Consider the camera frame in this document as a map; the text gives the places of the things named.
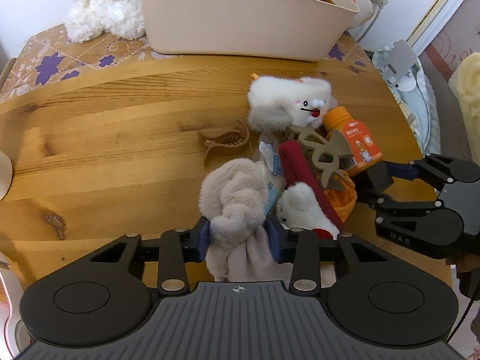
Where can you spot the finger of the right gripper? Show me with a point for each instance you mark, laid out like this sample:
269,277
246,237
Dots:
436,170
371,185

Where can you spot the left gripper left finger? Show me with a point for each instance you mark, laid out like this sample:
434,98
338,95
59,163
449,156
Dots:
177,248

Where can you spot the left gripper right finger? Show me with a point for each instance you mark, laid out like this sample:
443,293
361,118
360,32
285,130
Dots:
300,249

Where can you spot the orange vitamin bottle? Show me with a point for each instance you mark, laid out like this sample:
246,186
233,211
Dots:
365,152

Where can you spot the taupe hair claw clip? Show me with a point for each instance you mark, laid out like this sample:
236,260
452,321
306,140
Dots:
323,155

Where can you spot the red white plush headband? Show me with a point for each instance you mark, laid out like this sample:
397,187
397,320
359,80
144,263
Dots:
303,204

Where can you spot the beige plush sock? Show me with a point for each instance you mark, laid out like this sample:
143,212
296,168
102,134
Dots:
232,198

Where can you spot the white plush slipper toy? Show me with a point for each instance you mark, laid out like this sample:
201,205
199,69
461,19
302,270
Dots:
276,103

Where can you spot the bread bun packet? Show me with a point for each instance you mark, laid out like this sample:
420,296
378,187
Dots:
271,168

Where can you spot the white phone stand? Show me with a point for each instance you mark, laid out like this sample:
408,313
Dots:
396,69

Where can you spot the brown hair claw clip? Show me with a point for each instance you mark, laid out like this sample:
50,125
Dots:
234,141

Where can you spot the white red headphones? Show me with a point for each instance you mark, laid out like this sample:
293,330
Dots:
15,337

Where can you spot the beige plastic storage bin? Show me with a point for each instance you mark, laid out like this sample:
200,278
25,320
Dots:
282,29

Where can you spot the patterned brown table mat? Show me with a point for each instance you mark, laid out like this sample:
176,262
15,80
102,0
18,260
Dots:
50,56

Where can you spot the white plush lamb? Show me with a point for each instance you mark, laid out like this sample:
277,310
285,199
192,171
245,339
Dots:
88,19

